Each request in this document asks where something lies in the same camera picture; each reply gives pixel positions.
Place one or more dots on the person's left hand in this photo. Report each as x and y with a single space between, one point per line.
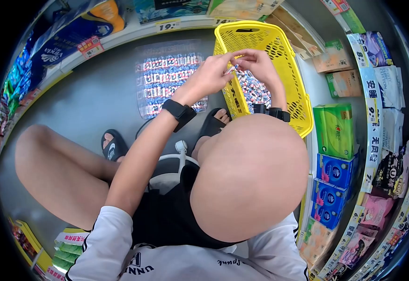
202 79

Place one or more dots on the person's right hand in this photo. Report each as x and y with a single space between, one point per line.
264 72

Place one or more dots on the person's right thumb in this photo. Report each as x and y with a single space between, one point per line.
247 67

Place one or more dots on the person's left thumb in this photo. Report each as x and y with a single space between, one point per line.
225 69

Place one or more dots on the person's left index finger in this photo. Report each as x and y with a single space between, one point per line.
224 56

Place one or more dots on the person's left fingers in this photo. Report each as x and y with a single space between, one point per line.
227 82

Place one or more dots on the person's right index finger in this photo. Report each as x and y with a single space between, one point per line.
245 56

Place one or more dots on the small candy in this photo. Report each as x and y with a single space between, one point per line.
232 69

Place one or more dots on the pile of wrapped candies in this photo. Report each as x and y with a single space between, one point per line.
253 92

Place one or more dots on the black wrist band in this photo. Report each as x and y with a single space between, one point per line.
179 111
278 114

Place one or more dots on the clear tray of candy rows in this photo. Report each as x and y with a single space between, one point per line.
166 80

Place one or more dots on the yellow plastic shopping basket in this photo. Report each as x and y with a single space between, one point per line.
297 105

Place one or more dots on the full shop shelf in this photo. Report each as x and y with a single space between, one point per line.
376 140

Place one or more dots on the person's body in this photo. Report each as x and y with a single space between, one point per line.
190 263

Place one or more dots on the person's legs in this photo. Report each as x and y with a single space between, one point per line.
60 175

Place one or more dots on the stack of green yellow packets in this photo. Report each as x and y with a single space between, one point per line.
64 251

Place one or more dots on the white curved plastic frame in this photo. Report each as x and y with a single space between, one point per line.
181 151

